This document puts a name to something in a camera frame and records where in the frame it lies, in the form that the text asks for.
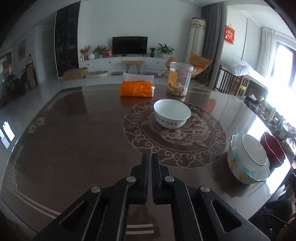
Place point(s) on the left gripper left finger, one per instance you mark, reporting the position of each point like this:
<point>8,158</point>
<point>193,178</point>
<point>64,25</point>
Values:
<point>132,189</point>

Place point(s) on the grey curtain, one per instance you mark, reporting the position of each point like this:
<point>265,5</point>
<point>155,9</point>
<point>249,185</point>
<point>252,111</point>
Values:
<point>215,17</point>

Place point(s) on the orange rocking lounge chair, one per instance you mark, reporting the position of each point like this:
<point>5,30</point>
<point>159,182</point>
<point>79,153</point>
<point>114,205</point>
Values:
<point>199,63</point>

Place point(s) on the large white ribbed bowl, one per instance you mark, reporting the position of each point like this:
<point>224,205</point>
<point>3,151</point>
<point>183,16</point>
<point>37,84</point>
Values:
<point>249,152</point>

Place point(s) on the small white bowl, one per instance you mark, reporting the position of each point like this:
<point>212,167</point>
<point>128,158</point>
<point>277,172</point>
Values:
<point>170,113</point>

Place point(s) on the orange tissue pack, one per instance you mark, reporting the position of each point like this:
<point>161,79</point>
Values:
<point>134,85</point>

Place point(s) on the green potted plant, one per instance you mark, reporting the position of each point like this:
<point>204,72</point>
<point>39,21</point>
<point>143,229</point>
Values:
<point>165,51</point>

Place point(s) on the white blue scalloped plate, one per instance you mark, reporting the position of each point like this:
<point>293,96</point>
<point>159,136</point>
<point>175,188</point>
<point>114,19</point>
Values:
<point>242,174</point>

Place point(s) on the small wooden stool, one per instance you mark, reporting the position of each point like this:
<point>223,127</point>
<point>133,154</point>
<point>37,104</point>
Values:
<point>136,63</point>

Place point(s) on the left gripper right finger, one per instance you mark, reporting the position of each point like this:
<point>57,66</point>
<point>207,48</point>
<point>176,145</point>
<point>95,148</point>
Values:
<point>167,189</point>

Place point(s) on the clear plastic snack jar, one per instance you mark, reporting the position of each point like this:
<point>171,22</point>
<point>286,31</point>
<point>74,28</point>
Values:
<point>179,78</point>

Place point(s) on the small dark potted plant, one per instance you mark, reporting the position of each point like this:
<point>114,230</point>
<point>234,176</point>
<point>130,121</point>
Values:
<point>152,51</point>

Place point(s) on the white tv cabinet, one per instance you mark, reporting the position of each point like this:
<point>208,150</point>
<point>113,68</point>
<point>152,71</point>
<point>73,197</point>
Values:
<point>114,64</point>

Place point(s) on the red flower-shaped plate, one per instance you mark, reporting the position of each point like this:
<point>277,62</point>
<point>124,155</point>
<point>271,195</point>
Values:
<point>273,149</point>

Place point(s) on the black display cabinet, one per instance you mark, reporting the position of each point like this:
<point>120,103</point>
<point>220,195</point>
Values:
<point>66,40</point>

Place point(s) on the white pillow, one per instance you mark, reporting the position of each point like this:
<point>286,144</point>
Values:
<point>235,67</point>

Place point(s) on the cardboard box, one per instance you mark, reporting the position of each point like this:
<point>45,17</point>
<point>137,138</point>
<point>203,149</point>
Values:
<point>75,74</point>

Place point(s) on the black flat television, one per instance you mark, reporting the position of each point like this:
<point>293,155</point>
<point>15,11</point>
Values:
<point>129,45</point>

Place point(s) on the red wall hanging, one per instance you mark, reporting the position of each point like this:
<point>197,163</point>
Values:
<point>229,34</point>

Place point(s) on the red flower arrangement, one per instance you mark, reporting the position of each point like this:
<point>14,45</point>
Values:
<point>85,51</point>

